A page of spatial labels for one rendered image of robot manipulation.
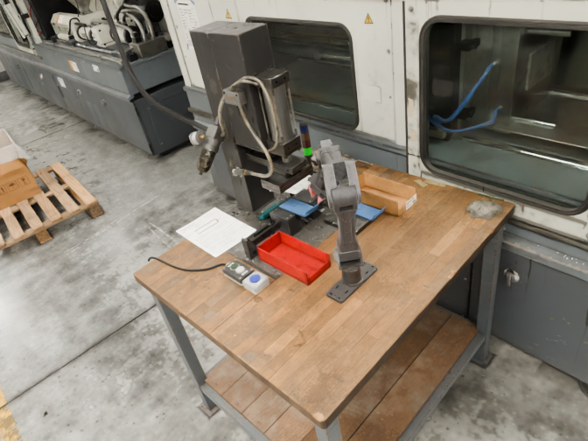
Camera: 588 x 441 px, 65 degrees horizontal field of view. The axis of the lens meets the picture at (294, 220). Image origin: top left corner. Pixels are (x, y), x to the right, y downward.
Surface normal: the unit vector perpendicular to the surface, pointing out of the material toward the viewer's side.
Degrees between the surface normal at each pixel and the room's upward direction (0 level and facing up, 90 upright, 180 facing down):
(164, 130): 90
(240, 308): 0
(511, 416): 0
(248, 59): 90
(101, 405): 0
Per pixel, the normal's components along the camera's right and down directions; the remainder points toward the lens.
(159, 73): 0.67, 0.34
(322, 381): -0.16, -0.80
